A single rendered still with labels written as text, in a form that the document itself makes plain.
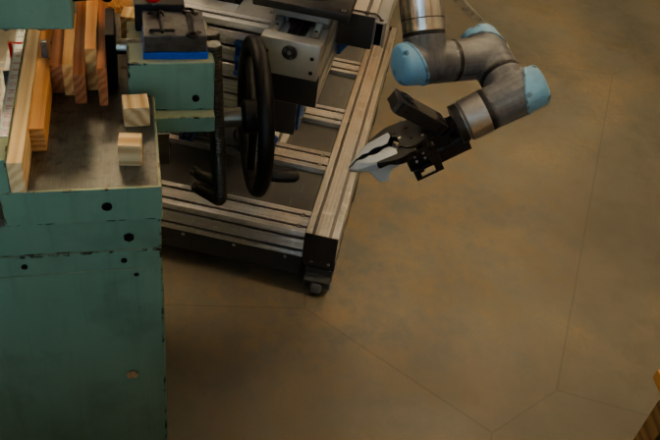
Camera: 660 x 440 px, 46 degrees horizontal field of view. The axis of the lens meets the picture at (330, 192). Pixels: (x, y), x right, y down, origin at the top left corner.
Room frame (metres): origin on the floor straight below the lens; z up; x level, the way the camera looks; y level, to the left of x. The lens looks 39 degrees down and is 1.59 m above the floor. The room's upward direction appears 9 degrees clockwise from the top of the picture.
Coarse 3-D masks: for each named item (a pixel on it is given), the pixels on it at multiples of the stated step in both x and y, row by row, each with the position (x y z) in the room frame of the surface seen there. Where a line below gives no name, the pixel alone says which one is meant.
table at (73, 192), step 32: (64, 96) 0.99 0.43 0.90; (96, 96) 1.00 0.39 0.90; (64, 128) 0.91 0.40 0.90; (96, 128) 0.92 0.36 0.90; (128, 128) 0.93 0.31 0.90; (160, 128) 1.01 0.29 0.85; (192, 128) 1.03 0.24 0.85; (32, 160) 0.83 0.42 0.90; (64, 160) 0.84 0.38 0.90; (96, 160) 0.85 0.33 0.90; (32, 192) 0.76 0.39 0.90; (64, 192) 0.77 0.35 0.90; (96, 192) 0.79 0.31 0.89; (128, 192) 0.80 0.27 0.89; (160, 192) 0.81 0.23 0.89; (32, 224) 0.76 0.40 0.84
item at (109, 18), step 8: (112, 8) 1.12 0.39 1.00; (112, 16) 1.10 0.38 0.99; (112, 24) 1.07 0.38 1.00; (104, 32) 1.04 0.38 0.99; (112, 32) 1.04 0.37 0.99; (112, 40) 1.04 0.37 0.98; (120, 40) 1.08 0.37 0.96; (128, 40) 1.08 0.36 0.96; (136, 40) 1.09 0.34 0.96; (112, 48) 1.04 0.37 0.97; (120, 48) 1.07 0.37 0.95; (112, 56) 1.04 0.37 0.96; (112, 64) 1.04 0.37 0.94; (112, 72) 1.04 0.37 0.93; (112, 80) 1.04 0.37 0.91
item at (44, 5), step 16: (0, 0) 1.00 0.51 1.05; (16, 0) 1.00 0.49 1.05; (32, 0) 1.01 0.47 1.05; (48, 0) 1.02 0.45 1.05; (64, 0) 1.02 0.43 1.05; (0, 16) 1.00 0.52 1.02; (16, 16) 1.00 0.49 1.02; (32, 16) 1.01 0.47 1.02; (48, 16) 1.02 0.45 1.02; (64, 16) 1.02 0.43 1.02
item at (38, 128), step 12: (48, 60) 1.03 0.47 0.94; (36, 72) 0.99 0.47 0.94; (48, 72) 0.99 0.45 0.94; (36, 84) 0.95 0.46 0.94; (48, 84) 0.96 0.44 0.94; (36, 96) 0.92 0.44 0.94; (48, 96) 0.94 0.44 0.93; (36, 108) 0.90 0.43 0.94; (48, 108) 0.93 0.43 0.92; (36, 120) 0.87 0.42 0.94; (48, 120) 0.91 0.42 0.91; (36, 132) 0.85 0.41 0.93; (48, 132) 0.89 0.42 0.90; (36, 144) 0.85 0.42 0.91
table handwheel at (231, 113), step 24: (264, 48) 1.14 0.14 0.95; (240, 72) 1.26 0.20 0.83; (264, 72) 1.09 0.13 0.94; (240, 96) 1.26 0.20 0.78; (264, 96) 1.05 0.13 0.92; (240, 120) 1.12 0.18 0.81; (264, 120) 1.03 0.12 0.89; (240, 144) 1.20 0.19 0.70; (264, 144) 1.01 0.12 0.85; (264, 168) 1.01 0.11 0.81; (264, 192) 1.03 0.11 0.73
